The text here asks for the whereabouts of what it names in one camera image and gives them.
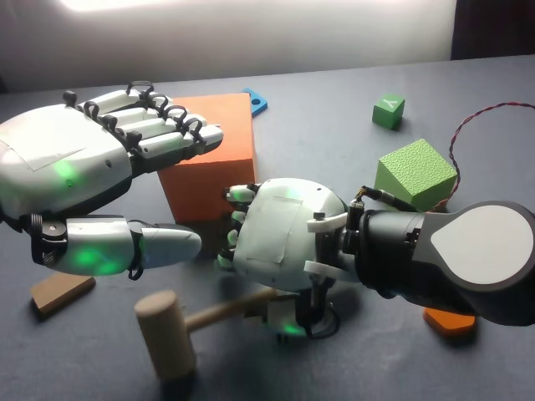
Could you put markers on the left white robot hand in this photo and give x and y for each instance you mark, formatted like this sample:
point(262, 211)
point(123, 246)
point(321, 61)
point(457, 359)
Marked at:
point(62, 158)

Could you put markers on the blue piece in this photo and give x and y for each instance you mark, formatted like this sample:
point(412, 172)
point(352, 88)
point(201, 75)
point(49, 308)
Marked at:
point(258, 104)

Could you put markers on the grey table cloth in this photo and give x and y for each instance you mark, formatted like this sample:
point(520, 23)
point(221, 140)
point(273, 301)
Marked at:
point(334, 367)

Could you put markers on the orange piece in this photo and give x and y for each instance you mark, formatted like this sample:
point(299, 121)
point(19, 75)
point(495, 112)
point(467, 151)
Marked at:
point(449, 326)

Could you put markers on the dark curtain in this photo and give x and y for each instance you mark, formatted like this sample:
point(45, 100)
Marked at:
point(493, 25)

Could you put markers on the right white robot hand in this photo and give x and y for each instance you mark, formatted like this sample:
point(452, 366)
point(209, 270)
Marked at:
point(276, 234)

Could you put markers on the small green letter cube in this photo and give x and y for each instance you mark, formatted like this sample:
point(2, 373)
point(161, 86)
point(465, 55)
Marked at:
point(386, 115)

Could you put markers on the large orange block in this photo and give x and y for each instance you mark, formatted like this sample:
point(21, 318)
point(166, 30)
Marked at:
point(217, 184)

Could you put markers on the wooden mallet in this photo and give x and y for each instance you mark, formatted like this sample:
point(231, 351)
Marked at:
point(167, 334)

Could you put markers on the brown wooden flat block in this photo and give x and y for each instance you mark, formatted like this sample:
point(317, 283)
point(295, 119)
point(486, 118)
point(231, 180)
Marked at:
point(58, 292)

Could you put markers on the large green textured cube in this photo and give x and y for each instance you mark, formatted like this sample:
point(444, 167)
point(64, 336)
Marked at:
point(414, 171)

